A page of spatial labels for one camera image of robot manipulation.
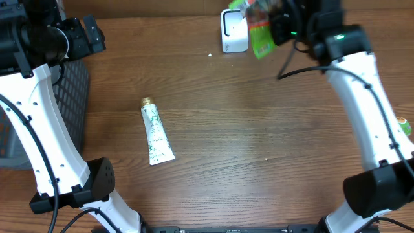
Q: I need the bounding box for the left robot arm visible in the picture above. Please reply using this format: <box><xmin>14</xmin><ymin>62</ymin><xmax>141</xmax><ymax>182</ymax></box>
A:
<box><xmin>1</xmin><ymin>1</ymin><xmax>146</xmax><ymax>232</ymax></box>

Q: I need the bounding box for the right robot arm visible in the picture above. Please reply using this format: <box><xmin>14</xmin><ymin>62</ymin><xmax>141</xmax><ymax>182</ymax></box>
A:
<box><xmin>269</xmin><ymin>1</ymin><xmax>413</xmax><ymax>232</ymax></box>

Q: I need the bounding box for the white tube with gold cap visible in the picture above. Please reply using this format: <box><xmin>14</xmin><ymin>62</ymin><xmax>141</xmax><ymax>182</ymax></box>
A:
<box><xmin>140</xmin><ymin>97</ymin><xmax>175</xmax><ymax>166</ymax></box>

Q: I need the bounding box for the green instant noodle cup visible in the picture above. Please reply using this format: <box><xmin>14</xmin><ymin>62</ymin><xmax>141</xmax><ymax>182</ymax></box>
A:
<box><xmin>397</xmin><ymin>116</ymin><xmax>412</xmax><ymax>136</ymax></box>

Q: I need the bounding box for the green snack bag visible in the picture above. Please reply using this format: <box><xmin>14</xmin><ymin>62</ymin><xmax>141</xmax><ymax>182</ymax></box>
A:
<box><xmin>228</xmin><ymin>0</ymin><xmax>280</xmax><ymax>59</ymax></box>

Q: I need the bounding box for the white barcode scanner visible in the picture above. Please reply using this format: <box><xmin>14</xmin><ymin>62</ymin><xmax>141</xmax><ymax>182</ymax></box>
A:
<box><xmin>220</xmin><ymin>9</ymin><xmax>249</xmax><ymax>53</ymax></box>

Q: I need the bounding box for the gray plastic shopping basket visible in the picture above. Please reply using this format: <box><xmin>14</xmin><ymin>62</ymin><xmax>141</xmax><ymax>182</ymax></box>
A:
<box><xmin>1</xmin><ymin>60</ymin><xmax>89</xmax><ymax>170</ymax></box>

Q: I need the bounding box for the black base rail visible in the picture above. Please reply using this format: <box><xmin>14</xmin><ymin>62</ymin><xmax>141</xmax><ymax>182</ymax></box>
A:
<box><xmin>143</xmin><ymin>225</ymin><xmax>317</xmax><ymax>233</ymax></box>

